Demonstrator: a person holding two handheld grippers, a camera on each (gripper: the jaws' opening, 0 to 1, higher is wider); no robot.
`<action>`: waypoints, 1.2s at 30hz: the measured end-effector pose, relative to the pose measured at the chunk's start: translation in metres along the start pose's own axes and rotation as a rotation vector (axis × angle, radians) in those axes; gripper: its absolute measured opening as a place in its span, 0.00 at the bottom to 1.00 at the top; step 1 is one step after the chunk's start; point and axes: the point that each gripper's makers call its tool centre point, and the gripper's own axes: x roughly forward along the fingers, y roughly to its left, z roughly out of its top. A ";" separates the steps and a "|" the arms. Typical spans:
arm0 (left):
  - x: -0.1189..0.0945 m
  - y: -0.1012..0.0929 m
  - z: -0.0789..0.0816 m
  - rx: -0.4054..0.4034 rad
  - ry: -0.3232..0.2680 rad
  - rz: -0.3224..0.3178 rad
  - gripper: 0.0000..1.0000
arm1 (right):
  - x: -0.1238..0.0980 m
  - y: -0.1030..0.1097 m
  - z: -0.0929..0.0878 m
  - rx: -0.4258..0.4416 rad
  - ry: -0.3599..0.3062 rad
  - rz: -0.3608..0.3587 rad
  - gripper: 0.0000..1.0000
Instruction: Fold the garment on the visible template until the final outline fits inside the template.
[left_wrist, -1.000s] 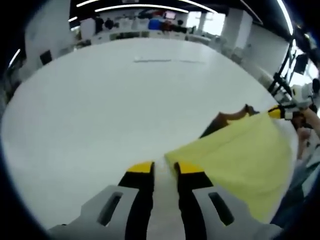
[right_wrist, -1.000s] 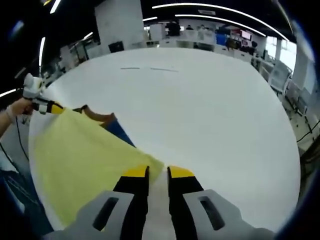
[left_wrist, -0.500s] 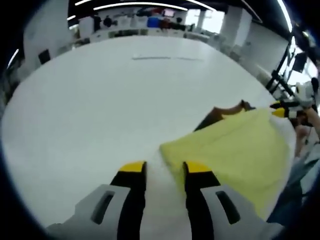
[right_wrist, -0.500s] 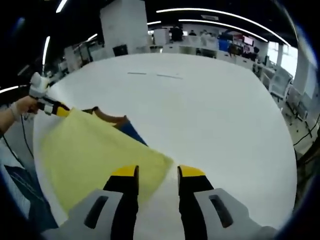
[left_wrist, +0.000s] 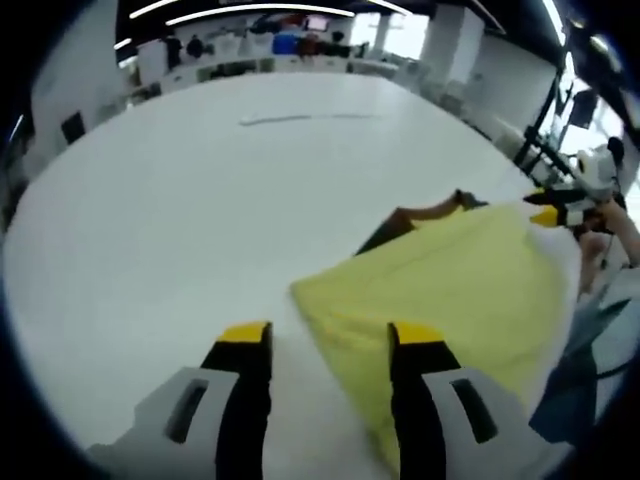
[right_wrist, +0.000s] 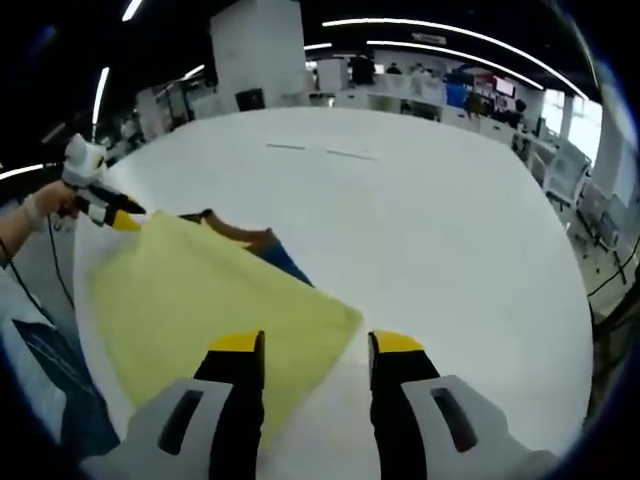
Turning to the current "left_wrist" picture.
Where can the white square pillar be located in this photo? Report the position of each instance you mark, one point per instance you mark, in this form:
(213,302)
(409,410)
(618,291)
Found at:
(452,45)
(75,80)

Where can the person's right hand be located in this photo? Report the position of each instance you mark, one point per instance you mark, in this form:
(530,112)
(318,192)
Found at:
(597,220)

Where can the black tripod stand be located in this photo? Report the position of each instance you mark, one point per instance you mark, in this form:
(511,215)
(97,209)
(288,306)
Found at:
(550,135)

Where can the blue crate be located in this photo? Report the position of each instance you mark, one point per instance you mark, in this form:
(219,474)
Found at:
(285,44)

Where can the white ceiling light strip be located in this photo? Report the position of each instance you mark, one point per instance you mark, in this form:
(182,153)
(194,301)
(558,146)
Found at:
(260,12)
(150,7)

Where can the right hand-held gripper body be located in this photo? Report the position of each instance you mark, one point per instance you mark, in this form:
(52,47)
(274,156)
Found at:
(595,172)

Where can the row of white cabinets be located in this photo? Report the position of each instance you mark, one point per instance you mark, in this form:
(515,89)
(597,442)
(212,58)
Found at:
(250,67)

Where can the yellow garment grey blue sleeves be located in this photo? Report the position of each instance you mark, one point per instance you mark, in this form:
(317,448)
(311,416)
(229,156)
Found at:
(440,290)

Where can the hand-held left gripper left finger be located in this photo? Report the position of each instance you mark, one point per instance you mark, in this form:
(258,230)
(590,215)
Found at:
(240,380)

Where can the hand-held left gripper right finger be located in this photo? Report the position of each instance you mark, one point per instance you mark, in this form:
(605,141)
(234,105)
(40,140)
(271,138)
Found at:
(420,380)

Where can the black box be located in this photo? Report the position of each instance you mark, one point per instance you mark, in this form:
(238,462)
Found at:
(72,127)

